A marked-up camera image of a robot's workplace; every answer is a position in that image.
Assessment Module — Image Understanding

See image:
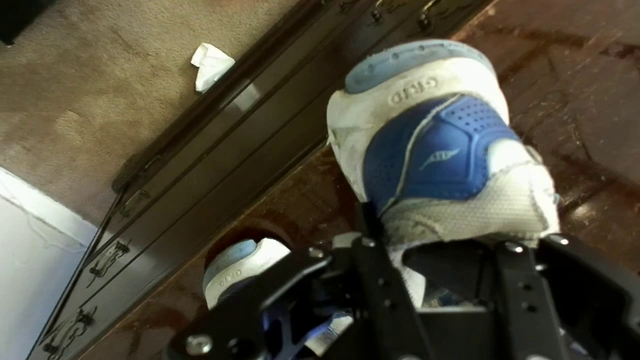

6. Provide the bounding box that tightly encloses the white blue running sneaker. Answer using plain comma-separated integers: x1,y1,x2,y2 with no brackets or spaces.
325,37,565,316
200,236,295,309

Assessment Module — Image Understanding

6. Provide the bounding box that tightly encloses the dark wooden cabinet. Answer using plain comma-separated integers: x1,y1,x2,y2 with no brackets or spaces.
27,0,640,360

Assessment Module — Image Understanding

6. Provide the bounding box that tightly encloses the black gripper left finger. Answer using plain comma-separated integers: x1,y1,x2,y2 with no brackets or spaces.
166,197,429,360

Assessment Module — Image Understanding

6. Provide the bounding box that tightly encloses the crumpled white tissue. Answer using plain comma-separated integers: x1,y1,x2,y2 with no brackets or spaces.
188,39,239,95

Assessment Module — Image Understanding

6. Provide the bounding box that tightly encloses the dark low furniture edge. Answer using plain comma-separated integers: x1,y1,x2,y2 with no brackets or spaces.
0,0,59,48

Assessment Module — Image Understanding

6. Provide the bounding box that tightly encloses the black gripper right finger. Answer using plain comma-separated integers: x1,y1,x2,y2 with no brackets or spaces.
492,233,640,360

